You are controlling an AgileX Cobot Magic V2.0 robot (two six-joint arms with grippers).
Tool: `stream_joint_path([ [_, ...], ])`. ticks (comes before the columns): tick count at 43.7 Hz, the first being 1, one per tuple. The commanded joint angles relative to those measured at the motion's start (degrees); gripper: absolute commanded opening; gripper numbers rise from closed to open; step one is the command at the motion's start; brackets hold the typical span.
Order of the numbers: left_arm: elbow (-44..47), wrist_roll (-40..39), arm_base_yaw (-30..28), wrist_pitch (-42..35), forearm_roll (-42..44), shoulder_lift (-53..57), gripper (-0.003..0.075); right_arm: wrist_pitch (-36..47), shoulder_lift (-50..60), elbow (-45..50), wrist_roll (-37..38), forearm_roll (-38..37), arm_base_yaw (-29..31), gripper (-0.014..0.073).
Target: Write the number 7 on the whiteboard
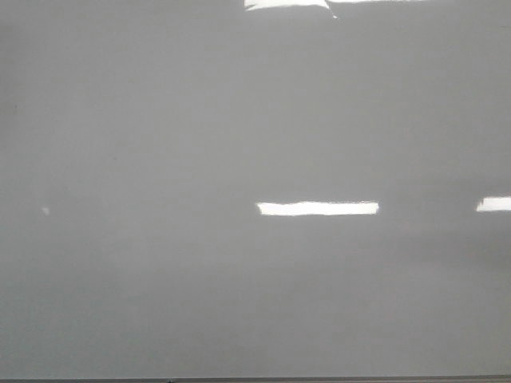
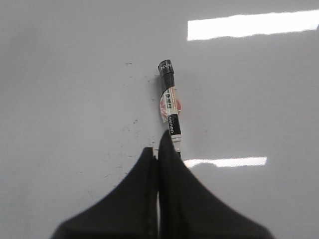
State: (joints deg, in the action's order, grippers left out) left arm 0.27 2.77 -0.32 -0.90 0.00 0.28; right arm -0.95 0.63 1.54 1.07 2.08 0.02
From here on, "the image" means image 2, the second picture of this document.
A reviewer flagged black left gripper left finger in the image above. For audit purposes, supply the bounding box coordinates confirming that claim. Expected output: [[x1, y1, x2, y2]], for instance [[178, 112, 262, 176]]
[[52, 147, 158, 239]]

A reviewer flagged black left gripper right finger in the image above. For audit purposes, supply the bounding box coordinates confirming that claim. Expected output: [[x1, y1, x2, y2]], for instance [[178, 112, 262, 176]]
[[158, 131, 272, 239]]

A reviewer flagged black white whiteboard marker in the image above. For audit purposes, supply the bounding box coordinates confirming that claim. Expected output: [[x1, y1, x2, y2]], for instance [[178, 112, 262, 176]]
[[158, 59, 181, 157]]

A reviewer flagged white whiteboard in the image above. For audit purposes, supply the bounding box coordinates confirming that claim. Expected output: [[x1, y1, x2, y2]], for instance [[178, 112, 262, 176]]
[[0, 0, 319, 239]]

